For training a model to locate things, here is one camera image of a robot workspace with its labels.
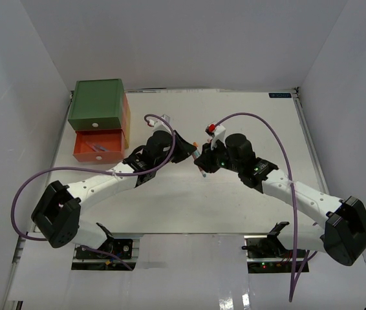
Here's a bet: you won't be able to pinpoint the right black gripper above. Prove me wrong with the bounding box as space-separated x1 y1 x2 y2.
193 138 242 174

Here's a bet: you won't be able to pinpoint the orange drawer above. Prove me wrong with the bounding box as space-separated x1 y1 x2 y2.
73 129 125 164

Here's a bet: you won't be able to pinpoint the green top drawer box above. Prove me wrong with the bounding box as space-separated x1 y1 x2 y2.
68 79 125 131

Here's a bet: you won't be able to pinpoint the purple cap thin pen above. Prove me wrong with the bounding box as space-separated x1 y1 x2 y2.
85 141 97 151

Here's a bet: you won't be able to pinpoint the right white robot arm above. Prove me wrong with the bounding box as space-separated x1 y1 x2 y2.
194 134 366 266

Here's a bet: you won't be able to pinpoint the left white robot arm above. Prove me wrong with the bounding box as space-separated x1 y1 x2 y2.
31 130 196 258

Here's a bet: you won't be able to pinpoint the stacked orange yellow drawers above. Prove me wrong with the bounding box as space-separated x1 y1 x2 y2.
121 94 131 149

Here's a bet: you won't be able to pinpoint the blue logo sticker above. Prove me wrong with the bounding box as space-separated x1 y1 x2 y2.
268 92 292 99

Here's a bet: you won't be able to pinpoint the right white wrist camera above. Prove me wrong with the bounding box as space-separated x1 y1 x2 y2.
205 123 226 150

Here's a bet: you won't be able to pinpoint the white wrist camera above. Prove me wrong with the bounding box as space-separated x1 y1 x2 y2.
205 123 226 150
144 114 171 134

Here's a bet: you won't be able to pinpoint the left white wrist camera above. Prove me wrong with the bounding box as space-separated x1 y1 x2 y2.
144 114 171 134

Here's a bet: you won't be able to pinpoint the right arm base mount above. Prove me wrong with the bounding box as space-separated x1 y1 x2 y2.
241 222 293 274

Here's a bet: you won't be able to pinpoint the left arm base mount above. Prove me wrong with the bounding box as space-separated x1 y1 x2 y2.
72 223 136 271

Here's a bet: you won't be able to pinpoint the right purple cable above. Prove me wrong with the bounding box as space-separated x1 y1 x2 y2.
215 112 318 303

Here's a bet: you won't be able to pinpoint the purple cable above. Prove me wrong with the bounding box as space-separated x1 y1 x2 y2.
10 113 176 271
215 112 318 303

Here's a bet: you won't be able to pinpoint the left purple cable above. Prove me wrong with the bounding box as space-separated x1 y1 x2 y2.
10 113 176 271

